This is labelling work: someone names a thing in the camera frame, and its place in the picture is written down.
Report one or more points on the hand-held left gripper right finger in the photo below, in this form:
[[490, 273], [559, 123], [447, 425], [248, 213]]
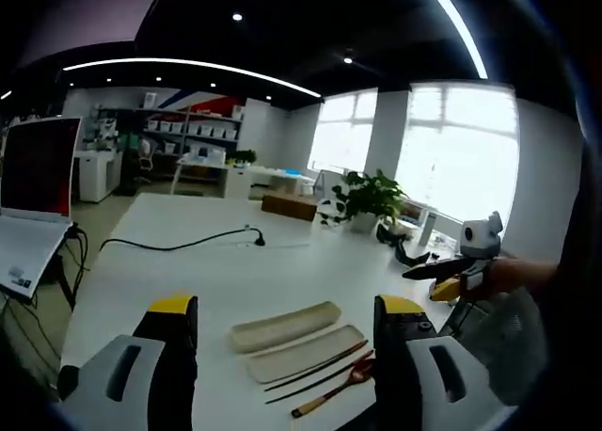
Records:
[[423, 370]]

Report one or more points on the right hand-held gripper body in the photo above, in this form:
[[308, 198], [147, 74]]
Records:
[[480, 243]]

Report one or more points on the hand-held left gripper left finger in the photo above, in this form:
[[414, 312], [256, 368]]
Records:
[[141, 370]]

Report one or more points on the brown wooden spoon utensil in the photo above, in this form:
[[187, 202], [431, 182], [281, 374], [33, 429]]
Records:
[[362, 370]]

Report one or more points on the dark wooden chopstick utensil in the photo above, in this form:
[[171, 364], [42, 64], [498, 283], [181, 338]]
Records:
[[315, 379], [320, 365]]

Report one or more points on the beige cutlery case base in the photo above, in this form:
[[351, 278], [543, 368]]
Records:
[[305, 355]]

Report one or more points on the beige cutlery case lid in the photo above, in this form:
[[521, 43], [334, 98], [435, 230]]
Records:
[[287, 326]]

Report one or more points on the person's right hand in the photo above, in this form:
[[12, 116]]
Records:
[[512, 273]]

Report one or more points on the black curved object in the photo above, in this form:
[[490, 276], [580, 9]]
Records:
[[411, 257]]

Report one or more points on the white upright box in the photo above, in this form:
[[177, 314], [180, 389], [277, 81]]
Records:
[[425, 226]]

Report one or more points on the green potted plant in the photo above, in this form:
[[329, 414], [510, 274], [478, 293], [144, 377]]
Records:
[[374, 198]]

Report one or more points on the black and white panda toy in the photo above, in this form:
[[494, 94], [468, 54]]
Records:
[[335, 212]]

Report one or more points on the brown wooden box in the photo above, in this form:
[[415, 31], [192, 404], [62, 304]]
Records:
[[288, 207]]

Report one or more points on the white laptop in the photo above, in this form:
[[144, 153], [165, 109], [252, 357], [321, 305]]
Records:
[[33, 205]]

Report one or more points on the white cabinet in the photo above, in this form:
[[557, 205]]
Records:
[[96, 174]]

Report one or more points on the white background desk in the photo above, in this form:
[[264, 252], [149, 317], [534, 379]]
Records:
[[207, 167]]

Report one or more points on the white background office chair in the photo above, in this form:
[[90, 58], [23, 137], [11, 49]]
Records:
[[147, 155]]

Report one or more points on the small background plant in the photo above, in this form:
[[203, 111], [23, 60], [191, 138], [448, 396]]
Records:
[[241, 157]]

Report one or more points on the storage shelf with white bins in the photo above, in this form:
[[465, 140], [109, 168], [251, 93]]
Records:
[[188, 130]]

